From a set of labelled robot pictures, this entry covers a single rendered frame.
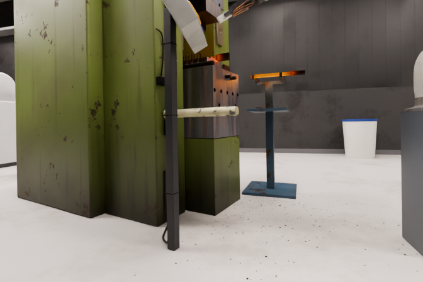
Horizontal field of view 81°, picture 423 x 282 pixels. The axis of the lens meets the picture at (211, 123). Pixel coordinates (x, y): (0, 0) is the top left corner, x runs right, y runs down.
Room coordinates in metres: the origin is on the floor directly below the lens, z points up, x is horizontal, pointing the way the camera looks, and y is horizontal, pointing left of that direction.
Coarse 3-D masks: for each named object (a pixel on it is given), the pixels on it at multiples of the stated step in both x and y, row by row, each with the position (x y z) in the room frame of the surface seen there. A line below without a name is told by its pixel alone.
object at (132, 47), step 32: (128, 0) 1.44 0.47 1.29; (160, 0) 1.39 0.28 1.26; (128, 32) 1.44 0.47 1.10; (128, 64) 1.44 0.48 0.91; (160, 64) 1.38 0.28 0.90; (128, 96) 1.45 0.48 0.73; (160, 96) 1.37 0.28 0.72; (128, 128) 1.45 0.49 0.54; (160, 128) 1.37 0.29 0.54; (128, 160) 1.45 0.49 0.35; (160, 160) 1.37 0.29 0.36; (128, 192) 1.45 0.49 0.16; (160, 192) 1.36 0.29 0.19; (160, 224) 1.36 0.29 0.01
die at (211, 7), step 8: (192, 0) 1.60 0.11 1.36; (200, 0) 1.57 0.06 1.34; (208, 0) 1.58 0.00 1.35; (200, 8) 1.57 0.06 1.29; (208, 8) 1.57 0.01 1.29; (216, 8) 1.66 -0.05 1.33; (200, 16) 1.64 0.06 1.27; (208, 16) 1.64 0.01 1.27; (216, 16) 1.66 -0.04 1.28; (208, 24) 1.76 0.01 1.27
